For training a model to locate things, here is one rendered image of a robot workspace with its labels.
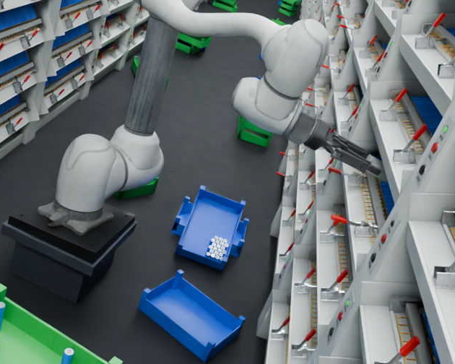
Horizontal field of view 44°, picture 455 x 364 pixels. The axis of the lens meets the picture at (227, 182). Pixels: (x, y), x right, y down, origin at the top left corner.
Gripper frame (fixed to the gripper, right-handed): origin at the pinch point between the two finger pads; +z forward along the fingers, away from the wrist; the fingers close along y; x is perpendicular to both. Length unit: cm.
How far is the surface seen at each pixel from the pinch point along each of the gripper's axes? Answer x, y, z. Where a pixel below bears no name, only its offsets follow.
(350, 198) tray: 8.5, -6.1, -3.5
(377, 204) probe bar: 3.6, -13.8, 0.0
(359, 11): -17, 161, -1
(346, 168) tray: 8.4, 12.9, -3.3
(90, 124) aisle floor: 96, 137, -95
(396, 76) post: -18.8, 21.1, -4.1
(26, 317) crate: 46, -50, -58
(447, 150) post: -23, -49, -10
